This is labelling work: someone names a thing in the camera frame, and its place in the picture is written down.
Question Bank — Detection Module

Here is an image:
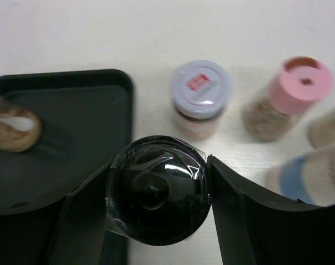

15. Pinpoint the clear-lid blue-label bottle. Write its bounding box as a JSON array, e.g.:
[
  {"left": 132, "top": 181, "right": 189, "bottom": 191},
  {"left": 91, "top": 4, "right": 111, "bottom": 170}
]
[{"left": 265, "top": 144, "right": 335, "bottom": 206}]

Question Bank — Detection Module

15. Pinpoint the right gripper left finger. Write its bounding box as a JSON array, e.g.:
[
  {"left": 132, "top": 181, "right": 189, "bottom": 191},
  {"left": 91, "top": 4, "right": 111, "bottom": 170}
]
[{"left": 0, "top": 157, "right": 114, "bottom": 265}]

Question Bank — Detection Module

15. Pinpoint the black-cap pale spice bottle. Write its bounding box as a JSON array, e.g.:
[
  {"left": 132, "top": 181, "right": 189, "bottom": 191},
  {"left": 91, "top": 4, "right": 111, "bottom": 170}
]
[{"left": 105, "top": 135, "right": 212, "bottom": 246}]

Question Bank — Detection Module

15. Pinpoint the black-cap brown spice bottle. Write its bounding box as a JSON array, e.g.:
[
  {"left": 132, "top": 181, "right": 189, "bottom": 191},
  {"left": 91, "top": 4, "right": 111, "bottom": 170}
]
[{"left": 0, "top": 96, "right": 43, "bottom": 152}]

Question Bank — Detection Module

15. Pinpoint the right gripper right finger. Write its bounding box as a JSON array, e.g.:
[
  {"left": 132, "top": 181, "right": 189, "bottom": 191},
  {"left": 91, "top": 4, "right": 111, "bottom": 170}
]
[{"left": 207, "top": 156, "right": 335, "bottom": 264}]

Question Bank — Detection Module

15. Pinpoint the pink-cap pepper shaker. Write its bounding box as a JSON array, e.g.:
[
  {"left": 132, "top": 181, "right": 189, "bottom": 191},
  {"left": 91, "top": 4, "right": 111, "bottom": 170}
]
[{"left": 243, "top": 56, "right": 333, "bottom": 142}]

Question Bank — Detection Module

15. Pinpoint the dark-cap beige spice bottle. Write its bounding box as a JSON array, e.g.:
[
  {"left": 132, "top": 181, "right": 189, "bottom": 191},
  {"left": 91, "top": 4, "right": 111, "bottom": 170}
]
[{"left": 307, "top": 108, "right": 335, "bottom": 149}]

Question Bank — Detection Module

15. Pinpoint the black rectangular plastic tray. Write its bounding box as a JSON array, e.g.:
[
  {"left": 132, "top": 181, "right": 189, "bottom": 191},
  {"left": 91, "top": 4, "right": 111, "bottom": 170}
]
[{"left": 0, "top": 68, "right": 135, "bottom": 265}]

